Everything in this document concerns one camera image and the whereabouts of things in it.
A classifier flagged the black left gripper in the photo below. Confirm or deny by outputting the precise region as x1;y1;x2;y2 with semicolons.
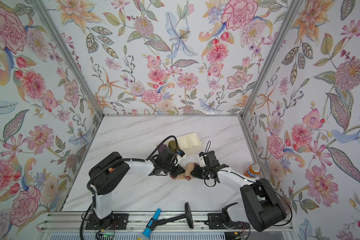
161;162;187;177

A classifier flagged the beige pink purple striped sock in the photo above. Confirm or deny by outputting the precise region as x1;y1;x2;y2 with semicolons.
174;163;197;181

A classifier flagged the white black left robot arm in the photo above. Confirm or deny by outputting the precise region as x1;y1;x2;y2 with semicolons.
85;136;187;230

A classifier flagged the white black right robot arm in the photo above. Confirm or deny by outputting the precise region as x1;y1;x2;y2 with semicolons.
191;151;291;232

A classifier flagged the rolled green sock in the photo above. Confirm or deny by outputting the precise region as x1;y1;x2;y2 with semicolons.
168;140;180;152

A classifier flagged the cream divided organizer tray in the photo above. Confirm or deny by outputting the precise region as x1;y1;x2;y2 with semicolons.
158;132;204;157

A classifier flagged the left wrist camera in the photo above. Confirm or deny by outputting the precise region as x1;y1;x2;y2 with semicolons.
177;150;186;159

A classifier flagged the blue handled black tool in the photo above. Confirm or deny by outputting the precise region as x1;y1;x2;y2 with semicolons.
137;202;194;240

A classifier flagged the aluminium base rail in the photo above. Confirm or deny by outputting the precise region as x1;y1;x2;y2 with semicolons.
36;212;297;240

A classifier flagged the aluminium corner post left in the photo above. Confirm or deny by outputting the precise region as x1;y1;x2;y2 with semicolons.
29;0;105;118

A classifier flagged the aluminium corner post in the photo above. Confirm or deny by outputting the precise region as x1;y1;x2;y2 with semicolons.
29;0;105;118
241;0;304;118

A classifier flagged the aluminium corner post right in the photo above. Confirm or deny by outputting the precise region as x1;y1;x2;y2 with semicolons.
241;0;304;118

